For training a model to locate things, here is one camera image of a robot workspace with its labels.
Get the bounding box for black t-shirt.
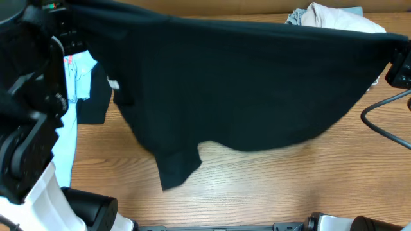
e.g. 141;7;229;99
68;1;408;190

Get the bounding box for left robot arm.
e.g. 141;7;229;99
1;1;139;231

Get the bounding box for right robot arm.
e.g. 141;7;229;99
300;44;410;231

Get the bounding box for beige folded pants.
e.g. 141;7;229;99
300;2;387;92

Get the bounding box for grey-blue folded garment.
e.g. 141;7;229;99
285;6;363;25

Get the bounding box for black garment under pile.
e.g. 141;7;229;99
76;63;112;125

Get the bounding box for light blue printed t-shirt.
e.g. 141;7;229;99
52;51;97;187

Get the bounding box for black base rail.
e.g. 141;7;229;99
139;222;303;231

